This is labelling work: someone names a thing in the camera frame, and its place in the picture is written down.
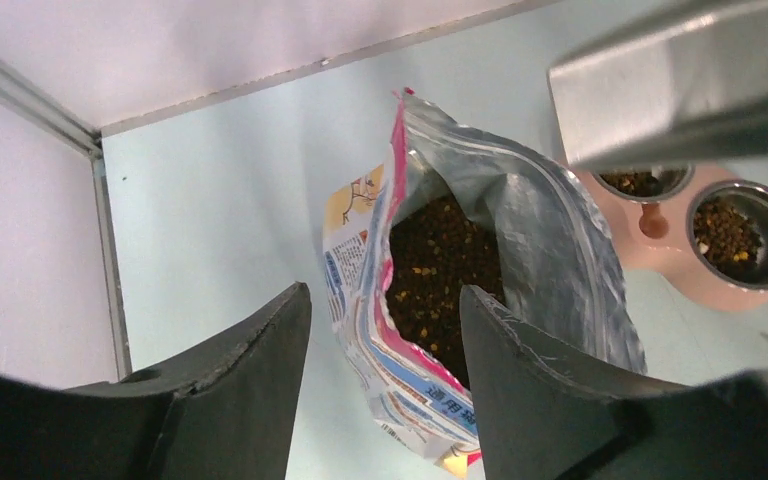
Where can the brown pet food kibble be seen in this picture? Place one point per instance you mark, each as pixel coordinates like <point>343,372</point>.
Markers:
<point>436,251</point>

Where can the far steel bowl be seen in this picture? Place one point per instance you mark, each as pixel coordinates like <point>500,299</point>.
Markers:
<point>689,176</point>

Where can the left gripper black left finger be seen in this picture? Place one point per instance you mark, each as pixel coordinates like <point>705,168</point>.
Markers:
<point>222,409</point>

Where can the steel bowl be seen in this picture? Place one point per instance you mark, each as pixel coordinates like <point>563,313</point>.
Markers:
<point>689,176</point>
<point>751,199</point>

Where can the pink double pet feeder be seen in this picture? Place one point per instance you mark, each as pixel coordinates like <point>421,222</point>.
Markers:
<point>656,233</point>

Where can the near steel bowl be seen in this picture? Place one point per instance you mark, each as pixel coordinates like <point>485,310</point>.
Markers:
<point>751,199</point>

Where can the kibble in far bowl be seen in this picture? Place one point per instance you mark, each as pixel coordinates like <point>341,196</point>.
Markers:
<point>643,184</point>

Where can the colourful pet food bag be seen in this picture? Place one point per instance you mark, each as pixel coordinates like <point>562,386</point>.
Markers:
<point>560,270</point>

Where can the kibble in near bowl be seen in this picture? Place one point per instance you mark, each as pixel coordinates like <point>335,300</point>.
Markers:
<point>727,239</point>

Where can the metal food scoop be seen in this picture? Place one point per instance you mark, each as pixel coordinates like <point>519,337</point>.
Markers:
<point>684,84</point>

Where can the kibble in bowl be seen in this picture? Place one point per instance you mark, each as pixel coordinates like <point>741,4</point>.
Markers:
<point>643,184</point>
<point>727,239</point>

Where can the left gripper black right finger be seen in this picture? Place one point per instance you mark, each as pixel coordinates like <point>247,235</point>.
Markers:
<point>546,410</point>

